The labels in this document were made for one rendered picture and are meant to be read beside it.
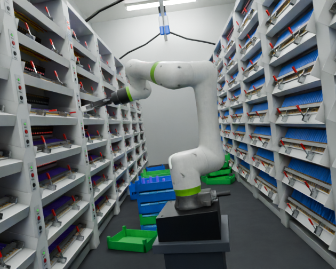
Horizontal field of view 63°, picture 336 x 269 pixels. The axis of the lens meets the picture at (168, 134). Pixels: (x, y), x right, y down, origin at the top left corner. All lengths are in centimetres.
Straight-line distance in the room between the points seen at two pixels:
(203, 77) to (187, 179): 46
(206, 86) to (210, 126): 19
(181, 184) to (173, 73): 48
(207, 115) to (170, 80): 24
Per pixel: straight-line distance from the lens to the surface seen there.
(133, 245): 189
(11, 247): 133
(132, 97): 162
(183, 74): 120
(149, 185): 199
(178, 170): 122
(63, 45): 202
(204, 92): 128
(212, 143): 130
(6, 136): 131
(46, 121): 153
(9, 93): 130
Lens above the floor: 77
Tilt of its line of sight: 2 degrees down
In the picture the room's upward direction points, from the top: 7 degrees counter-clockwise
